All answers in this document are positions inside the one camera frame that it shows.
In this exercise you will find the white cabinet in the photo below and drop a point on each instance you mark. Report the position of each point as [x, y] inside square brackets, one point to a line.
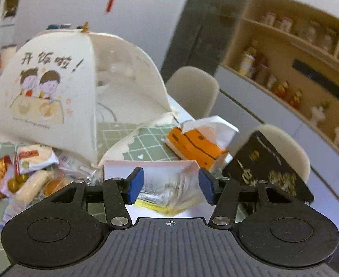
[273, 112]

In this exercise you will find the cream fabric food cover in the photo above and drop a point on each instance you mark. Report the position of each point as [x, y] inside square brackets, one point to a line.
[42, 106]

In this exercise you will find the wall calendar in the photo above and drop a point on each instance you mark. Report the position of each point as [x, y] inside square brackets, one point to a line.
[10, 10]

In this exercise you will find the wooden wall shelf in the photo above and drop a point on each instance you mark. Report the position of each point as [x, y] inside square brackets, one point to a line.
[285, 49]

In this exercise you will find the orange tissue pack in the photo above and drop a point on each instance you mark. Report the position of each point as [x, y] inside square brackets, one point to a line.
[194, 142]

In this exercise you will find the green checked table mat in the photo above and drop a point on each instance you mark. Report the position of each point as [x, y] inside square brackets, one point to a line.
[148, 145]

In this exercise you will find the black box gold print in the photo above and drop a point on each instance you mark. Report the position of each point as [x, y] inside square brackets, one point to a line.
[262, 161]

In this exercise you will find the dark grey door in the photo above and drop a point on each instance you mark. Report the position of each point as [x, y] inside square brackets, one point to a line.
[210, 26]

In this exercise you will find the glass jar red lid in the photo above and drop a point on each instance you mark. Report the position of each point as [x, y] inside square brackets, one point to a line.
[285, 24]
[269, 18]

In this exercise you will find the clear glass jar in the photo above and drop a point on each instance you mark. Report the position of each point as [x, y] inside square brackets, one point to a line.
[328, 40]
[311, 31]

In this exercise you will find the beige chair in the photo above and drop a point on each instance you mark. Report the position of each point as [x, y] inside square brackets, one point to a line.
[290, 147]
[192, 89]

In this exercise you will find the black rectangular bar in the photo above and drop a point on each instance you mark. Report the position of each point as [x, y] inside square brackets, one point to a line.
[318, 78]

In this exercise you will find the dark glass jar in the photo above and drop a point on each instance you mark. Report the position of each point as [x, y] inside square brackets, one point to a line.
[262, 70]

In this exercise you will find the green olive snack packet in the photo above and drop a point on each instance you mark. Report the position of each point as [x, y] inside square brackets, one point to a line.
[15, 183]

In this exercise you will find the white rice cracker packet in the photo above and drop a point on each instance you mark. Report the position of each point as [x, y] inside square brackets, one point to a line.
[35, 157]

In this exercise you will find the small white figurine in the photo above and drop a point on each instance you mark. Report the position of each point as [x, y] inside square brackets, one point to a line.
[318, 114]

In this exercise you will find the pink cardboard box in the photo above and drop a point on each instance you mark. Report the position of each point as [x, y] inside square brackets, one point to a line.
[163, 171]

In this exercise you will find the long bread roll packet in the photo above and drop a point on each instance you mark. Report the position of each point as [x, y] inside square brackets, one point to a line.
[32, 186]

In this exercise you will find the orange bread packet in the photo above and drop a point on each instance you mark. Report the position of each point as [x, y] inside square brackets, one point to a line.
[55, 185]

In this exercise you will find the yellow bottle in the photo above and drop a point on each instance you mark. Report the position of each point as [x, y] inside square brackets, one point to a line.
[246, 62]

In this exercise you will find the yellow printed snack packet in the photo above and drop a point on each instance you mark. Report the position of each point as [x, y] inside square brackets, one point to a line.
[169, 199]

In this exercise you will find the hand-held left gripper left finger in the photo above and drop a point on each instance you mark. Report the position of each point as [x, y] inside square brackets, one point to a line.
[136, 185]

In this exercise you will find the red gold packet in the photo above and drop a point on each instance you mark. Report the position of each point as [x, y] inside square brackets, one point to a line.
[282, 90]
[296, 98]

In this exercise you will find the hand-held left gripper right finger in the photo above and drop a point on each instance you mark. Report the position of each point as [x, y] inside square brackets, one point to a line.
[206, 186]

